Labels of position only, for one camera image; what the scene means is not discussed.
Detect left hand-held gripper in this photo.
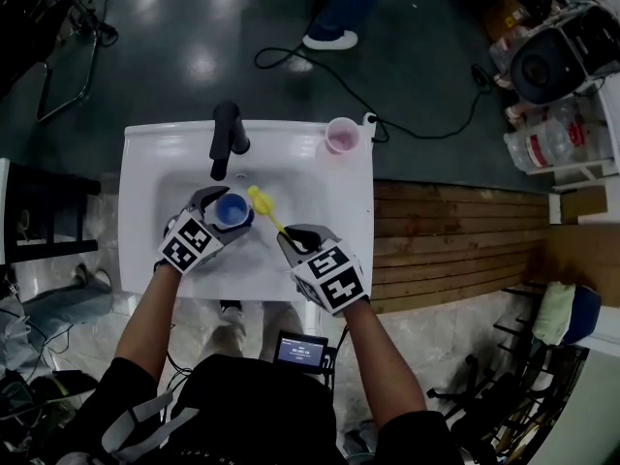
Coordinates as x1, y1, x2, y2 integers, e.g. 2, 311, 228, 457
155, 185, 255, 276

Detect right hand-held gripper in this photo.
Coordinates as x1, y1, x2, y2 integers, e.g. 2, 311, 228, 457
276, 223, 370, 317

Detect blue cup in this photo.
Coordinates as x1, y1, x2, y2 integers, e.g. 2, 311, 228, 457
214, 192, 256, 230

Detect yellow brush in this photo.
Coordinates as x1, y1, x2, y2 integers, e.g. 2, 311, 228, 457
247, 184, 292, 236

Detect person's left forearm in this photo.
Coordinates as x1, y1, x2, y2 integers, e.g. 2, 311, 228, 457
114, 262, 183, 382

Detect person's right forearm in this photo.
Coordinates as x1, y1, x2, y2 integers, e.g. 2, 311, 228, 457
338, 297, 430, 428

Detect red plastic cup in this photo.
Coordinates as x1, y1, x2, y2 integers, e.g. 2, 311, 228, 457
325, 116, 362, 156

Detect black faucet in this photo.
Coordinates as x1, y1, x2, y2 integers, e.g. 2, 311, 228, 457
208, 100, 252, 182

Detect person's grey trousers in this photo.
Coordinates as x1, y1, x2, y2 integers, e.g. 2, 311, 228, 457
198, 300, 307, 362

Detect person's left shoe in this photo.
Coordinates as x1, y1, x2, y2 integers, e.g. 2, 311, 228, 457
220, 299, 246, 338

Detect small black monitor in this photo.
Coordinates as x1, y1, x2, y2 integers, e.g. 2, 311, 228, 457
273, 329, 330, 375

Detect wooden plank platform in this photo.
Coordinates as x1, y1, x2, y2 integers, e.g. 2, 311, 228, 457
372, 179, 553, 315

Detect person's black shirt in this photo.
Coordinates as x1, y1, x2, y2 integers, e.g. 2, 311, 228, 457
62, 354, 466, 465

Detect green cloth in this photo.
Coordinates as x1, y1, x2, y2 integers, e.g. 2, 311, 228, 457
532, 281, 576, 346

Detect black office chair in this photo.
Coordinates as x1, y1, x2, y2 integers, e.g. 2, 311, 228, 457
425, 346, 590, 465

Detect clear water jug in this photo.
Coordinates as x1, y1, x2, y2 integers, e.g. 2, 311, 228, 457
503, 108, 590, 171

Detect white desk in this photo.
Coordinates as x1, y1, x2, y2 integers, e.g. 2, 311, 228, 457
525, 84, 620, 193

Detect brown wooden board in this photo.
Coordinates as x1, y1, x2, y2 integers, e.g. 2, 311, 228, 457
527, 223, 620, 309

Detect blue chair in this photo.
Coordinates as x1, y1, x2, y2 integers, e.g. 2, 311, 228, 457
493, 283, 603, 353

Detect cardboard box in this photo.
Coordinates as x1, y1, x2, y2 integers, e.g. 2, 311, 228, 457
481, 0, 539, 43

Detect black floor cable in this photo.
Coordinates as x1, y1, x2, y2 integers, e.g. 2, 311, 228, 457
254, 46, 493, 140

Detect grey shoulder strap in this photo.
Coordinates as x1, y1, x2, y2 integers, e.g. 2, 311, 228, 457
101, 389, 200, 454

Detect chrome frame black chair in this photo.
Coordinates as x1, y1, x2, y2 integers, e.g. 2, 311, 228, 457
0, 0, 120, 123

